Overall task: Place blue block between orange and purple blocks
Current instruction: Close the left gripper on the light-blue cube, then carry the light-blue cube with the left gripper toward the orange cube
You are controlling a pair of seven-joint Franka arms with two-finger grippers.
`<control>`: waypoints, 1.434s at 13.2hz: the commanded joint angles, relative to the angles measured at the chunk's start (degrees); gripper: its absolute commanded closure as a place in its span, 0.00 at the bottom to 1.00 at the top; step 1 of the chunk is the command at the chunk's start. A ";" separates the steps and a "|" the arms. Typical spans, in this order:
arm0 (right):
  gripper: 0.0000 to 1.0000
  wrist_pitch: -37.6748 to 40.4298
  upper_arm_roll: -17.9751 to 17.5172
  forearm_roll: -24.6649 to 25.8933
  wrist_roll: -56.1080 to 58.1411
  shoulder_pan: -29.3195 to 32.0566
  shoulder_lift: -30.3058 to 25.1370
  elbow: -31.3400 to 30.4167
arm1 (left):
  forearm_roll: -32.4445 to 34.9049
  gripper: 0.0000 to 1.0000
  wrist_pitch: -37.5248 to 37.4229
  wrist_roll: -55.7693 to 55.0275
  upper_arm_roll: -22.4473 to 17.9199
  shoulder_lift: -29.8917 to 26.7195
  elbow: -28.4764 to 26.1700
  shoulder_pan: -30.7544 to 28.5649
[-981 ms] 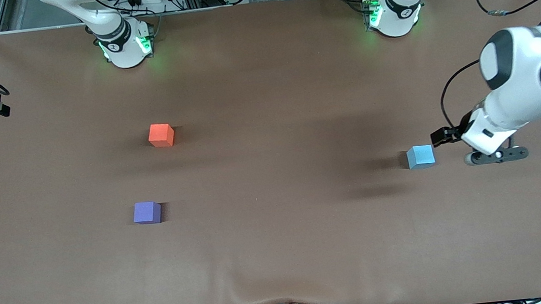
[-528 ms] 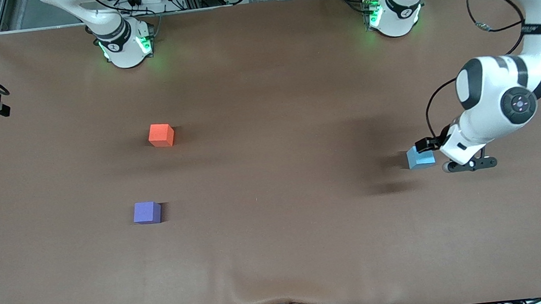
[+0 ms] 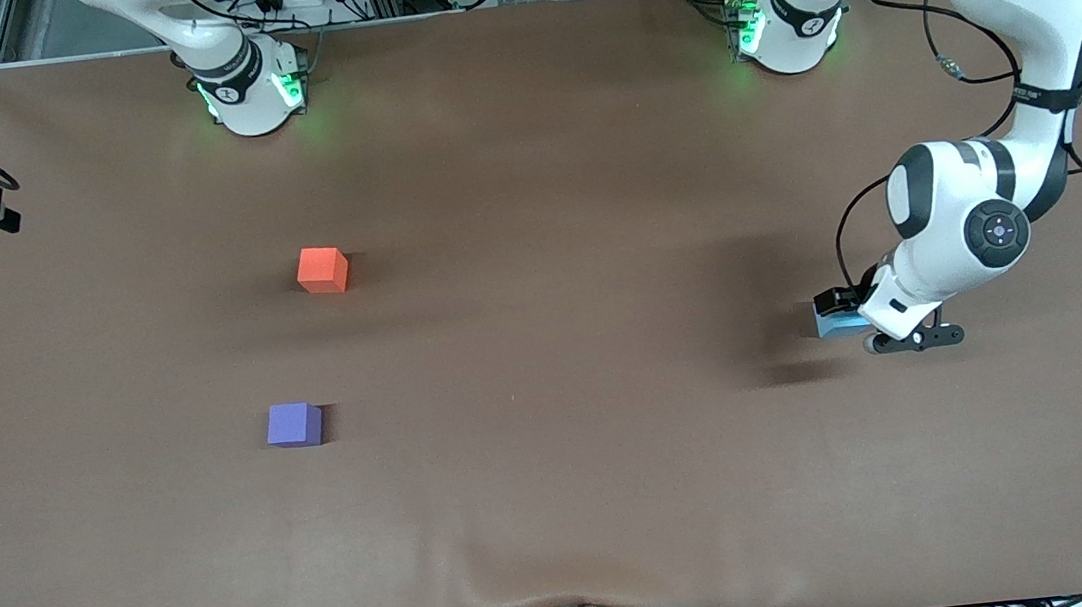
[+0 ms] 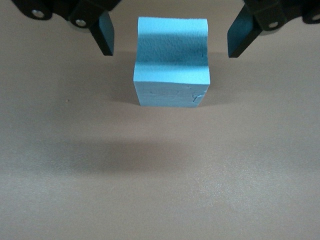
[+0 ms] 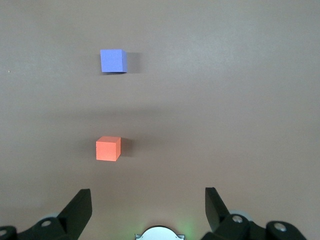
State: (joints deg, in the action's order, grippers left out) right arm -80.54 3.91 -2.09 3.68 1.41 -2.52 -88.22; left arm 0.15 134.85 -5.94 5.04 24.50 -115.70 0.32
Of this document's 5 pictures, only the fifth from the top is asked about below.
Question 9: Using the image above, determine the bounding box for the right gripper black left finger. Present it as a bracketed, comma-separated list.
[0, 188, 93, 240]

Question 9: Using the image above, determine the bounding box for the purple foam cube block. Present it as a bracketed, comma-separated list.
[100, 48, 128, 74]

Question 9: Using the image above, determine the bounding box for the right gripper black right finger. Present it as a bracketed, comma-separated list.
[200, 186, 308, 240]

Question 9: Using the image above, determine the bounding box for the orange foam cube block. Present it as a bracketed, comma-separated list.
[95, 136, 122, 162]

